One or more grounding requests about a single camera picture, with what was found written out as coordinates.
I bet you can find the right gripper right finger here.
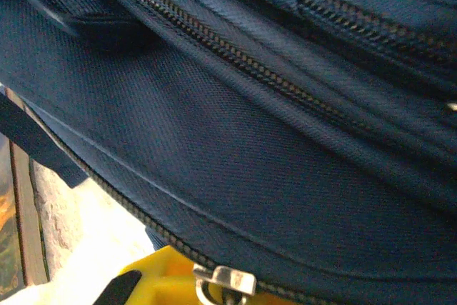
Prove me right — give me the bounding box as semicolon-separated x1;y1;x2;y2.
249;292;297;305

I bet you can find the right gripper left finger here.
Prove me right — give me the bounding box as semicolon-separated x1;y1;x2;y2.
96;246;198;305

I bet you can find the navy blue backpack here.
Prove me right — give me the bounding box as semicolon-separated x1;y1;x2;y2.
0;0;457;305

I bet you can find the book with brown border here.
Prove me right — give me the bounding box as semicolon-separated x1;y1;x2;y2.
0;86;49;290

